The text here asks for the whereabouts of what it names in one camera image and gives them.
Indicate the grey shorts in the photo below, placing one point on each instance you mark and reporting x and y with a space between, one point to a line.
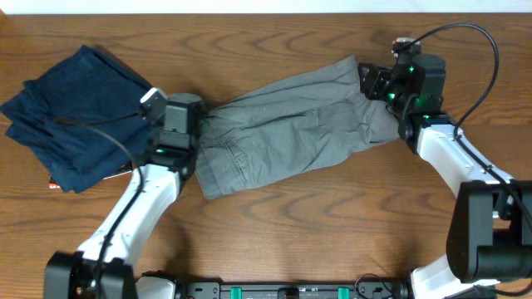
302 123

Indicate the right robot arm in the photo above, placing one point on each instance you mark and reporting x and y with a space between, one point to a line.
489 240

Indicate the folded dark navy garment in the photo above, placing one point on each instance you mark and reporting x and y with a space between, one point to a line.
90 87

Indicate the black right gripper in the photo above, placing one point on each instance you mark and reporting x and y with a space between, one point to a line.
378 75

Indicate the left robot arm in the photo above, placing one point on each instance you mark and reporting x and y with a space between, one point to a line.
103 265

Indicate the small card under garment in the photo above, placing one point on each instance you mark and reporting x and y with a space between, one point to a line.
124 169

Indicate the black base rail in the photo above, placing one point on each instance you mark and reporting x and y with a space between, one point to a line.
369 288

